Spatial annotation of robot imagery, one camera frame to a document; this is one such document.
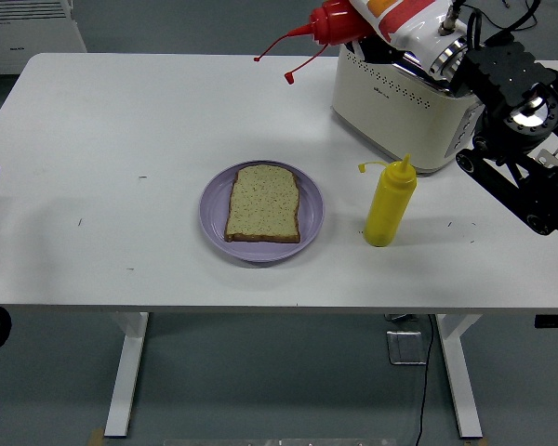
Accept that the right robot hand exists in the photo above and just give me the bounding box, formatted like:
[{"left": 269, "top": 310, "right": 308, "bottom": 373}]
[{"left": 347, "top": 0, "right": 461, "bottom": 66}]

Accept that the red squeeze bottle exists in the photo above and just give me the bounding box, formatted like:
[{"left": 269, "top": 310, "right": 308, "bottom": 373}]
[{"left": 253, "top": 0, "right": 369, "bottom": 85}]

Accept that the speckled bread slice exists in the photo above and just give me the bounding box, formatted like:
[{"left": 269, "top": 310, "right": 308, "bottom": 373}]
[{"left": 223, "top": 164, "right": 302, "bottom": 244}]

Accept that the cream and chrome toaster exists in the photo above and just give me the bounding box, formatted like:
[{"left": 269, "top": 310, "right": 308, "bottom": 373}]
[{"left": 330, "top": 39, "right": 487, "bottom": 177}]

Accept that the white appliance cabinet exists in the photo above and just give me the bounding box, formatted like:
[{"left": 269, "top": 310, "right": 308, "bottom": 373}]
[{"left": 0, "top": 0, "right": 88, "bottom": 92}]

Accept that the yellow squeeze bottle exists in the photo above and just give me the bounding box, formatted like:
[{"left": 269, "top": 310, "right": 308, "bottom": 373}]
[{"left": 356, "top": 153, "right": 419, "bottom": 248}]

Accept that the white table leg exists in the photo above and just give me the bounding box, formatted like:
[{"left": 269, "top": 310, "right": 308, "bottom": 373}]
[
  {"left": 435, "top": 314, "right": 485, "bottom": 440},
  {"left": 102, "top": 311, "right": 151, "bottom": 439}
]

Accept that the purple plate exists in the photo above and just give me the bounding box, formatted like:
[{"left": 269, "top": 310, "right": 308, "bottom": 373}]
[{"left": 198, "top": 160, "right": 326, "bottom": 264}]

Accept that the metal floor outlet box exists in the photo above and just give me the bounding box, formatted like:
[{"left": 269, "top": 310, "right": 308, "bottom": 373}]
[{"left": 386, "top": 329, "right": 429, "bottom": 366}]

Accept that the black cable loop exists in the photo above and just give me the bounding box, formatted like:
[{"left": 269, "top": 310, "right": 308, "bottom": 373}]
[{"left": 481, "top": 0, "right": 542, "bottom": 33}]

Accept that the black floor cable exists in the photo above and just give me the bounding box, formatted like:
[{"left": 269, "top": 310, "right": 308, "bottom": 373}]
[{"left": 412, "top": 315, "right": 436, "bottom": 446}]

